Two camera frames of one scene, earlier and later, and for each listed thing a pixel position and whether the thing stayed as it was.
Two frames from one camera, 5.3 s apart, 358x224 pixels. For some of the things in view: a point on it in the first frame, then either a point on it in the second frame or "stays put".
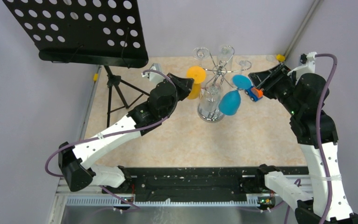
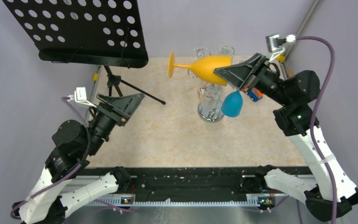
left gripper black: x=184 y=85 -> x=123 y=107
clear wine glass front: x=209 y=109 stays put
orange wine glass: x=198 y=73 -> x=203 y=67
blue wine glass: x=230 y=105 stays put
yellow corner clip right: x=280 y=57 stays put
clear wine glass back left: x=201 y=53 stays put
